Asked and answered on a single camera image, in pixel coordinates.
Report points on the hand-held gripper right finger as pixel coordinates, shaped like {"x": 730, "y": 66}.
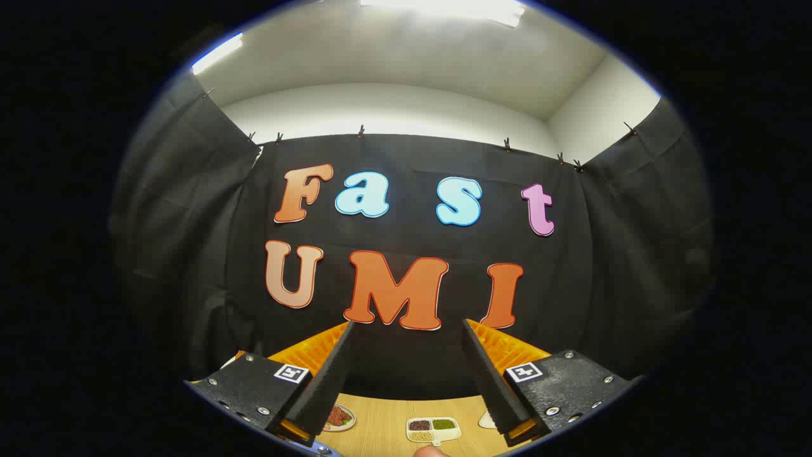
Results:
{"x": 488, "y": 381}

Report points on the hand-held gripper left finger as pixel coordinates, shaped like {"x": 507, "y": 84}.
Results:
{"x": 327, "y": 381}

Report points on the brown meat cutlet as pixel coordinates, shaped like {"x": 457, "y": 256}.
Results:
{"x": 338, "y": 416}

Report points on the small white dish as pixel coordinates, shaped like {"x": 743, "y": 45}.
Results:
{"x": 487, "y": 421}

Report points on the white oval food plate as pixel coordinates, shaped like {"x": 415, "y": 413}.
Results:
{"x": 347, "y": 424}

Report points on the pile of green beans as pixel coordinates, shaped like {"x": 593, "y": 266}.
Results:
{"x": 443, "y": 423}

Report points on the white divided tray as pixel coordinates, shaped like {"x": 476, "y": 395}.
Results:
{"x": 447, "y": 435}

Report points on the pile of dark red beans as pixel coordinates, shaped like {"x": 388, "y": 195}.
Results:
{"x": 419, "y": 424}

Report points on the pile of yellow soybeans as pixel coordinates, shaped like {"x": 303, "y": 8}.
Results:
{"x": 421, "y": 436}

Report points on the black clips holding cloth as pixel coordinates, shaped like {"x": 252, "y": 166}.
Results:
{"x": 361, "y": 131}

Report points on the ceiling light panel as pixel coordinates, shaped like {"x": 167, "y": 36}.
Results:
{"x": 444, "y": 7}
{"x": 219, "y": 54}

